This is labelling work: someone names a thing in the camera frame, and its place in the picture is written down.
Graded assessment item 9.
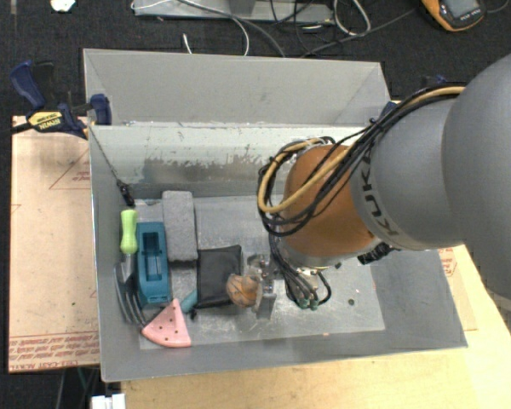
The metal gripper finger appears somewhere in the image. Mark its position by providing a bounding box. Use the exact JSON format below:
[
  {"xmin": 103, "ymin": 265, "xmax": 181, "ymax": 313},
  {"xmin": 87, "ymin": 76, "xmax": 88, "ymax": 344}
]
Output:
[
  {"xmin": 255, "ymin": 290, "xmax": 278, "ymax": 320},
  {"xmin": 247, "ymin": 253, "xmax": 274, "ymax": 279}
]

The brown round toy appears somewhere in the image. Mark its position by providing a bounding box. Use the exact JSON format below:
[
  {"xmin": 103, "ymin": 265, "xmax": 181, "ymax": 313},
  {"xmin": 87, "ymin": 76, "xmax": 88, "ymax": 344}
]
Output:
[{"xmin": 225, "ymin": 272, "xmax": 264, "ymax": 308}]

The black cloth pouch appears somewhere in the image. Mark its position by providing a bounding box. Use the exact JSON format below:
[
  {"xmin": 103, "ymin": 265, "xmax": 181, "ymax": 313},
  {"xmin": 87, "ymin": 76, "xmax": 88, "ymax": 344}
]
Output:
[{"xmin": 192, "ymin": 245, "xmax": 244, "ymax": 310}]

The small teal cylinder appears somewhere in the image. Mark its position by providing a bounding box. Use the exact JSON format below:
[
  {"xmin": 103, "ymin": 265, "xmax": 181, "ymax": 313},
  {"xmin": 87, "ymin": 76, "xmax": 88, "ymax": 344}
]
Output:
[{"xmin": 179, "ymin": 288, "xmax": 199, "ymax": 314}]

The grey sponge block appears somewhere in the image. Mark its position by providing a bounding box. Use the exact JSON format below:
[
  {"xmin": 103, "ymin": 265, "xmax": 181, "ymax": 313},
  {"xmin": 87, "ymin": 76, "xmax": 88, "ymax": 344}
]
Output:
[{"xmin": 161, "ymin": 190, "xmax": 199, "ymax": 263}]

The pink wedge sponge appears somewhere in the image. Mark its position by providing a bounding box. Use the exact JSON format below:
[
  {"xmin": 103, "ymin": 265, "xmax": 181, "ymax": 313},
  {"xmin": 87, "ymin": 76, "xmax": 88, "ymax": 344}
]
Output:
[{"xmin": 141, "ymin": 297, "xmax": 193, "ymax": 349}]

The teal blue plastic box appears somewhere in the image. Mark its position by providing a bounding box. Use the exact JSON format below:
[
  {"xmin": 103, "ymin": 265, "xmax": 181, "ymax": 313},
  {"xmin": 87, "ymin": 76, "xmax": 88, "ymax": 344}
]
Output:
[{"xmin": 135, "ymin": 221, "xmax": 173, "ymax": 309}]

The small black stick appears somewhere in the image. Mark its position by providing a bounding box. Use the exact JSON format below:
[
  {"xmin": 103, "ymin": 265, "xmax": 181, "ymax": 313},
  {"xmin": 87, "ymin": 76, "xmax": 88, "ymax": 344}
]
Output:
[{"xmin": 116, "ymin": 180, "xmax": 136, "ymax": 208}]

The grey metal bin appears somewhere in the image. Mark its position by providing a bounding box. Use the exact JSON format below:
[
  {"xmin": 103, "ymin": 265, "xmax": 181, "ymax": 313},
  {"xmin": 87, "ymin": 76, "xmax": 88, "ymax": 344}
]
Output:
[{"xmin": 83, "ymin": 48, "xmax": 469, "ymax": 383}]

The brown cardboard board, red print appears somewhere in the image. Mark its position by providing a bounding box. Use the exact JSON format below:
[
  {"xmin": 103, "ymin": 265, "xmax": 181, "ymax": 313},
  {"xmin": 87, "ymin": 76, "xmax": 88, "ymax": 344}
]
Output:
[{"xmin": 8, "ymin": 115, "xmax": 479, "ymax": 374}]

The black cylinder on white bracket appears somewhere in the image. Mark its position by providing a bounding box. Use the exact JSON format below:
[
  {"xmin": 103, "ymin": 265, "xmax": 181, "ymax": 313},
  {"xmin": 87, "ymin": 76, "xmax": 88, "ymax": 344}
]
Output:
[{"xmin": 356, "ymin": 241, "xmax": 396, "ymax": 267}]

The green-handled metal fork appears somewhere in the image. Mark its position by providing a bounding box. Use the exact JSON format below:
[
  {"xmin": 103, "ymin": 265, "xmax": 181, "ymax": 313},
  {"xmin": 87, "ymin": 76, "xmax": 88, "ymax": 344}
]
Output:
[{"xmin": 112, "ymin": 208, "xmax": 149, "ymax": 326}]

